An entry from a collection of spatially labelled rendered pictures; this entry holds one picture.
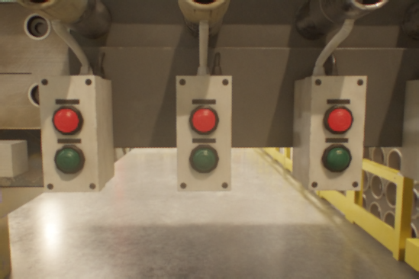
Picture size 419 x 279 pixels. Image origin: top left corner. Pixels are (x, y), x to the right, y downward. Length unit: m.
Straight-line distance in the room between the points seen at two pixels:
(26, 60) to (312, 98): 0.44
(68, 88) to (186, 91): 0.15
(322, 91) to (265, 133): 0.12
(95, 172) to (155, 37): 0.23
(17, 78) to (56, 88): 0.17
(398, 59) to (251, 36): 0.22
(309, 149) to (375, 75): 0.19
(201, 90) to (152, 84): 0.12
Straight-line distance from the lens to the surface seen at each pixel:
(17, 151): 0.57
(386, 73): 0.61
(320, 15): 0.49
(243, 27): 0.58
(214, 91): 0.45
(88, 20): 0.51
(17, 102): 0.64
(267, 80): 0.55
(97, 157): 0.47
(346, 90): 0.49
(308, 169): 0.48
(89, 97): 0.47
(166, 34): 0.58
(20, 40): 0.64
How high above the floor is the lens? 0.74
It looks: 7 degrees down
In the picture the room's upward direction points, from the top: straight up
